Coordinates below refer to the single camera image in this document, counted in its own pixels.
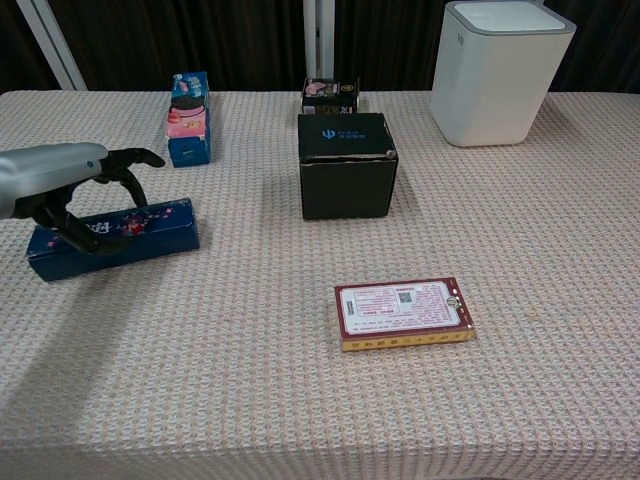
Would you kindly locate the silver aluminium frame post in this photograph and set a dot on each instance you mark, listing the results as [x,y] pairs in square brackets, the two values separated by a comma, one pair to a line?
[52,45]
[310,45]

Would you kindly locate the black pleated curtain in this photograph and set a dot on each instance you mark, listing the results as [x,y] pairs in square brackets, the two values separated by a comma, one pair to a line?
[225,40]

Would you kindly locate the dark blue snack box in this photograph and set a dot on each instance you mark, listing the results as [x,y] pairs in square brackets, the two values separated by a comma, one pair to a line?
[160,235]

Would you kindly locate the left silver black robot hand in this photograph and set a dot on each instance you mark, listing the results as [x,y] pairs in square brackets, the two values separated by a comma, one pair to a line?
[45,170]

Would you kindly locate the black luncheon meat tin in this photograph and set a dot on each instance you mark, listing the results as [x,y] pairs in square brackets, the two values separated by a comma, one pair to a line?
[330,97]

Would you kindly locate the white lidded trash bin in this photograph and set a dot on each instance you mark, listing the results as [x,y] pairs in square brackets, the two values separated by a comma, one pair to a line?
[490,90]

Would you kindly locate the black cardboard cube box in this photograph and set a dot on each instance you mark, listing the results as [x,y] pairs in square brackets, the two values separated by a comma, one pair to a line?
[345,185]

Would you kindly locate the blue Oreo cookie package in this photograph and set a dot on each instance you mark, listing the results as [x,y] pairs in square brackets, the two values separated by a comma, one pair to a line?
[189,125]

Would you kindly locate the beige woven tablecloth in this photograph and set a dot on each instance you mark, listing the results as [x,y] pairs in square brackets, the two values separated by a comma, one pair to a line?
[300,400]

